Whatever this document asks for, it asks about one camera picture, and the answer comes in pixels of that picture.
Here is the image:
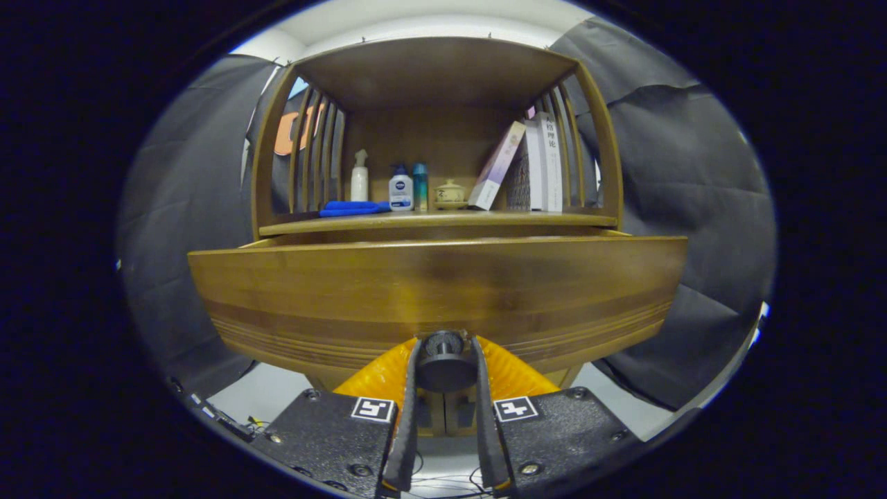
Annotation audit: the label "dark patterned book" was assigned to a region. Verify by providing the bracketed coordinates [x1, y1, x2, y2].
[506, 149, 533, 211]

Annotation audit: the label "white black rack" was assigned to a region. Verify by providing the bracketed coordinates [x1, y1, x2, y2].
[748, 301, 770, 347]

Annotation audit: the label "wooden drawer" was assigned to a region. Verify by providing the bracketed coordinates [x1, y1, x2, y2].
[187, 229, 688, 375]

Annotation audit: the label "white spray bottle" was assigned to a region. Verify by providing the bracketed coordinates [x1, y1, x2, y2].
[350, 149, 369, 202]

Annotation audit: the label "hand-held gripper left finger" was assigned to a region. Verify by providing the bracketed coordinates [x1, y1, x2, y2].
[251, 336, 422, 498]

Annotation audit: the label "white book black lettering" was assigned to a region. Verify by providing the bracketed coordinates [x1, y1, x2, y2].
[537, 113, 564, 213]

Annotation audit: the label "black floor cables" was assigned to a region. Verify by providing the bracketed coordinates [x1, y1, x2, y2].
[409, 450, 496, 498]

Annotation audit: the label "beige lidded ceramic cup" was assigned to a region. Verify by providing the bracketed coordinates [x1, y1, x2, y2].
[434, 180, 468, 211]

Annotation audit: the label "plain white book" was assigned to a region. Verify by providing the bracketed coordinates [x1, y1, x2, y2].
[523, 119, 548, 212]

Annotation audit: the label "blue folded cloth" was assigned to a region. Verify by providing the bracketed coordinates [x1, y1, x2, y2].
[319, 201, 392, 218]

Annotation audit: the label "white lotion bottle blue cap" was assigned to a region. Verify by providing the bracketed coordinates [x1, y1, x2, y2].
[389, 164, 414, 211]

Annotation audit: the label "pink purple book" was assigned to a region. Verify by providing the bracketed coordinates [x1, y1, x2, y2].
[468, 121, 527, 211]

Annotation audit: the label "wooden countertop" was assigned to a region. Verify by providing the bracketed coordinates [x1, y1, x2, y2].
[260, 208, 617, 238]

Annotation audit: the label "black round drawer knob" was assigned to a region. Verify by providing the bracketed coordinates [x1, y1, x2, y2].
[416, 330, 479, 394]

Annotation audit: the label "wooden cabinet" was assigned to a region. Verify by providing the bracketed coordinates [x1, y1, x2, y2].
[251, 36, 623, 437]

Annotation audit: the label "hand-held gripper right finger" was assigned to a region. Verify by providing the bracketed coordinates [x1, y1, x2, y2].
[473, 335, 649, 494]

